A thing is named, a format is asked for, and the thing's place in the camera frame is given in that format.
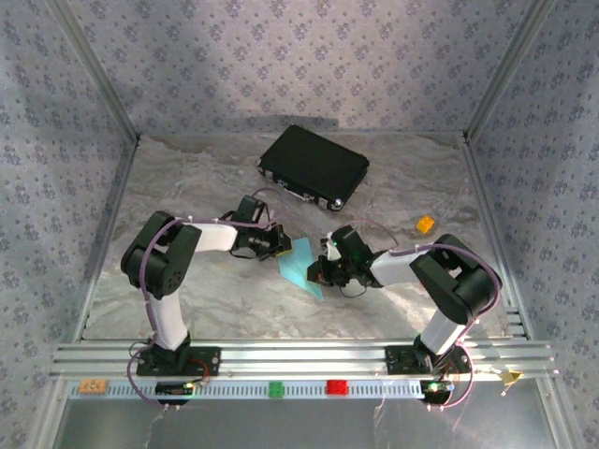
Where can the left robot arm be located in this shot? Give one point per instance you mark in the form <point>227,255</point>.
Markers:
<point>166,322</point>

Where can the grey metal panel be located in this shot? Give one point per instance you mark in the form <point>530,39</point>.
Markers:
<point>299,425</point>

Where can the yellow tape piece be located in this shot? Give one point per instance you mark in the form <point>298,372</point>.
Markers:
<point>511,376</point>

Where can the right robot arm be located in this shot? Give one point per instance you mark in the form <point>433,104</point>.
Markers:
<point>442,332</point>

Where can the large red toy brick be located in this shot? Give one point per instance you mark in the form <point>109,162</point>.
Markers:
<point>337,387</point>

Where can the yellow toy brick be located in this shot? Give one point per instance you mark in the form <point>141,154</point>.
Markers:
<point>426,224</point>

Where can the black hard case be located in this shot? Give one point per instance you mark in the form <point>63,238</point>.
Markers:
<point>313,163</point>

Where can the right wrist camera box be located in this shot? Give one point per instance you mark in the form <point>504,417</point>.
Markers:
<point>332,250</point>

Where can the green toy brick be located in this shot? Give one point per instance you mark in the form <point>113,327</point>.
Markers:
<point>276,389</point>

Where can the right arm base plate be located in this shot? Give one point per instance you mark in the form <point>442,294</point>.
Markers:
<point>398,360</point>

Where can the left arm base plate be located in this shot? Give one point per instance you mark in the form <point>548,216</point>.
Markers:
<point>206,362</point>

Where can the aluminium mounting rail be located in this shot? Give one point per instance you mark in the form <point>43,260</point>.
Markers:
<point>304,360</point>

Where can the aluminium table side rail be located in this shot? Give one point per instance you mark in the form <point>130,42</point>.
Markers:
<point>478,187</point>
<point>121,187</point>

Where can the orange toy brick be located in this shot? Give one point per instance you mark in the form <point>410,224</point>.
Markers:
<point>93,386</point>

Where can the aluminium frame post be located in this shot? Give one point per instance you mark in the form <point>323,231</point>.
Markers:
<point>510,70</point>
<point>93,75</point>

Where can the light blue paper sheet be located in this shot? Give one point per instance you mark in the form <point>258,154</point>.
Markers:
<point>299,266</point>

